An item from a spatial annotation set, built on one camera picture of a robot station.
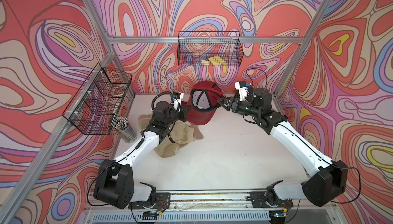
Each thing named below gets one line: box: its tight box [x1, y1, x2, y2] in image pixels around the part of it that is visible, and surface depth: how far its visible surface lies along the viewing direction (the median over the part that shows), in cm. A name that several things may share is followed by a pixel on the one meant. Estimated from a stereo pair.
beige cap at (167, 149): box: [155, 135, 191, 159], surface depth 90 cm
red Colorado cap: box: [186, 80, 226, 126], surface depth 85 cm
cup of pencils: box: [113, 116, 138, 144], surface depth 84 cm
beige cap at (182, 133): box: [169, 121, 196, 145], surface depth 90 cm
